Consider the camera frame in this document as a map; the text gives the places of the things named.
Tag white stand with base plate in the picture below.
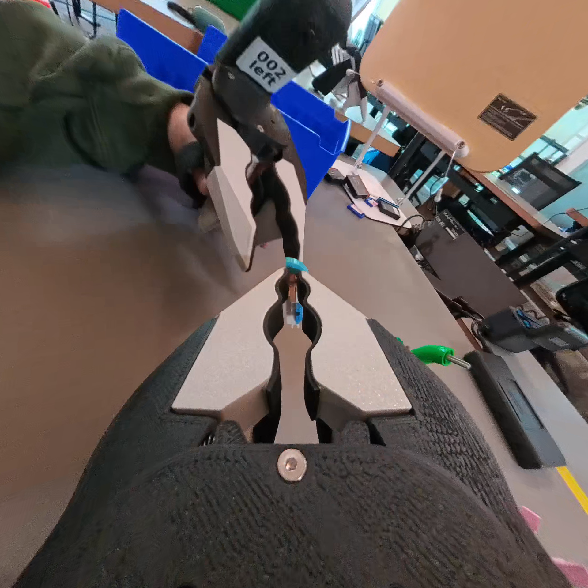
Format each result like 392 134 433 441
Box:
327 79 470 229

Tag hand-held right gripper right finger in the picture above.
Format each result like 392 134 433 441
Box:
298 275 413 423

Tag blue plastic bin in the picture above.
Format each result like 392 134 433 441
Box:
116 8 353 199

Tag long black flat box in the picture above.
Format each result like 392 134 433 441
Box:
463 351 567 470

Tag black device with blue label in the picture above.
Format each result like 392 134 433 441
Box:
475 306 588 355

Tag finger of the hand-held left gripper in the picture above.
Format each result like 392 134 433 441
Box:
250 145 308 262
206 119 258 273

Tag black cable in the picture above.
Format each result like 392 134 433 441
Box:
394 213 426 236

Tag small blue brown lego assembly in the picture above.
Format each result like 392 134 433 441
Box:
282 276 305 329

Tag person's left hand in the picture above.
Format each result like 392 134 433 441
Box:
167 103 220 208

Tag tan panel with label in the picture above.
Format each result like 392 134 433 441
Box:
360 0 588 174

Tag person's left forearm green sleeve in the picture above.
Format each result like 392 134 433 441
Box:
0 0 194 179

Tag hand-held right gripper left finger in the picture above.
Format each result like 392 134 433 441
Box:
171 269 286 444

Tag large black flat case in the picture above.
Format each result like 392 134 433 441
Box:
413 220 528 319

